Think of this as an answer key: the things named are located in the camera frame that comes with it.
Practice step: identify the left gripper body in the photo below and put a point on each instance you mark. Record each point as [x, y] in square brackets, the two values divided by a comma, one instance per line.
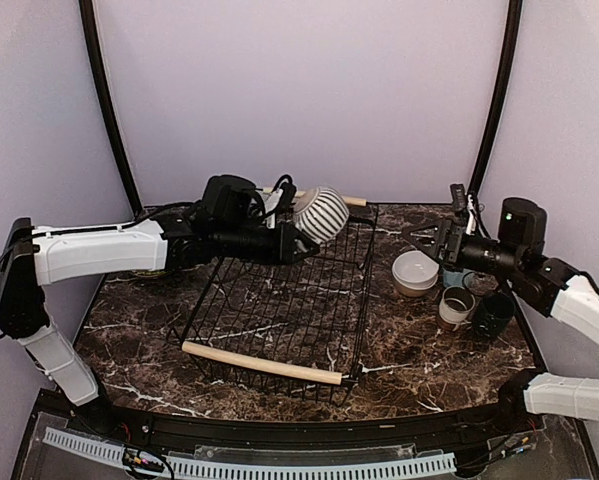
[283, 247]

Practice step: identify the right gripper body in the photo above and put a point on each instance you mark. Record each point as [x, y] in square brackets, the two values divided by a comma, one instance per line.
[457, 233]

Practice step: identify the white ceramic bowl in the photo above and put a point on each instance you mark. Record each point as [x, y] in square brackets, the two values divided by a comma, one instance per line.
[415, 270]

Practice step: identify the striped grey white bowl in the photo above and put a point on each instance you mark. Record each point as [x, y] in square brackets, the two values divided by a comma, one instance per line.
[321, 214]

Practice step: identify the light blue faceted mug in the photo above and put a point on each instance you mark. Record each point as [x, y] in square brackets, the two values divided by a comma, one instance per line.
[457, 278]

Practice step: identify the beige ceramic bowl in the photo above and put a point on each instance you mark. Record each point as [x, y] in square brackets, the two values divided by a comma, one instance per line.
[410, 292]

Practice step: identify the white cup brown band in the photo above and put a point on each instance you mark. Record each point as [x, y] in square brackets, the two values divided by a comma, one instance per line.
[455, 308]

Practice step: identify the dark green mug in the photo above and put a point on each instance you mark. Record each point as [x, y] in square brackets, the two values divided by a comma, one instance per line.
[492, 315]

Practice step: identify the grey patterned glass plate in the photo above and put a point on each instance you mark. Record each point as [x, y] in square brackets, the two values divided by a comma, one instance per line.
[145, 275]

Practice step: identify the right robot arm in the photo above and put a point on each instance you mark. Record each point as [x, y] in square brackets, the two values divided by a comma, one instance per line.
[550, 286]

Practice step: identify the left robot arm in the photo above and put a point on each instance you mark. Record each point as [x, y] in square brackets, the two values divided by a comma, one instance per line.
[231, 219]

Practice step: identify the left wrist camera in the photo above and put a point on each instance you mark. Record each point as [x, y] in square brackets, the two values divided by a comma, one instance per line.
[277, 200]

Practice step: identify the black wire dish rack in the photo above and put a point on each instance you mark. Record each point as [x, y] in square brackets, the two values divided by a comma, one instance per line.
[311, 314]

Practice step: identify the white slotted cable duct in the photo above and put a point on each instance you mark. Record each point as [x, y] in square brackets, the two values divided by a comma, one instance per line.
[213, 462]

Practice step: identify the black right frame post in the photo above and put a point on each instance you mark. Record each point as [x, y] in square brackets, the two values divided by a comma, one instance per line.
[499, 94]

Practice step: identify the black frame post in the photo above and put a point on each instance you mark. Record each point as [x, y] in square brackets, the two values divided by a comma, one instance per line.
[105, 101]
[499, 94]

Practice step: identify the black front table rail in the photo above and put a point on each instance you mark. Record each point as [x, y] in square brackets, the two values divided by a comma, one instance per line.
[466, 429]

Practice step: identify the black left frame post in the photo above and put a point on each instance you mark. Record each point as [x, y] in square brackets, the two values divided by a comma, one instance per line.
[105, 101]

